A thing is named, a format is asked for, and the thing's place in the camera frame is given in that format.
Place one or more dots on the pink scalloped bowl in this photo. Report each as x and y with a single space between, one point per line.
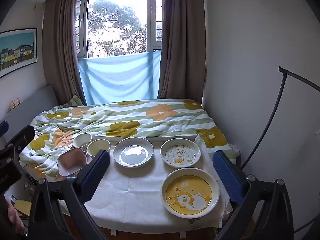
71 161

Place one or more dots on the person's left hand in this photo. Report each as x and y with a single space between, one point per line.
13 215

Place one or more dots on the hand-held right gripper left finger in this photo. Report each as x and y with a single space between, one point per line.
96 172

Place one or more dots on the white bowl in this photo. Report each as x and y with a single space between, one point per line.
82 140

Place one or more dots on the black lamp stand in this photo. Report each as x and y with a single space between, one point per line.
278 105

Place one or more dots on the grey plate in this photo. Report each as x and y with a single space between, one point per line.
133 153

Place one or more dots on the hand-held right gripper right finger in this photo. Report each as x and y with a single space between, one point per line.
225 175

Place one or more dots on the window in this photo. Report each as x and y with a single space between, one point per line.
115 22

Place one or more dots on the cream bowl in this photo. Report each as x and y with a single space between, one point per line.
98 148

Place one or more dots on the floral pillow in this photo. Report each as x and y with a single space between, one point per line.
75 101

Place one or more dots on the small white duck plate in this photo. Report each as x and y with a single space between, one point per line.
180 153

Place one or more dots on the yellow pad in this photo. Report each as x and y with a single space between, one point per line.
23 207

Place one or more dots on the large yellow duck plate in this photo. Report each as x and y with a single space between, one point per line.
190 192

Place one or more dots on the light blue cloth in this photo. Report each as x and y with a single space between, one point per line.
120 77

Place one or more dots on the floral blanket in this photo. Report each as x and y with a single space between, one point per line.
140 120

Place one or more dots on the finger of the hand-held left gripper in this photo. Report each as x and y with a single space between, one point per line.
3 128
21 136

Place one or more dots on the brown curtain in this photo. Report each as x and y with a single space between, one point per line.
61 50
182 50

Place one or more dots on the white tray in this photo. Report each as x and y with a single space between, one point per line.
152 138

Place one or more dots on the grey headboard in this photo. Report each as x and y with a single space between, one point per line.
32 102

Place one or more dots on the wall poster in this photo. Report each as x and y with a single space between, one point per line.
17 50

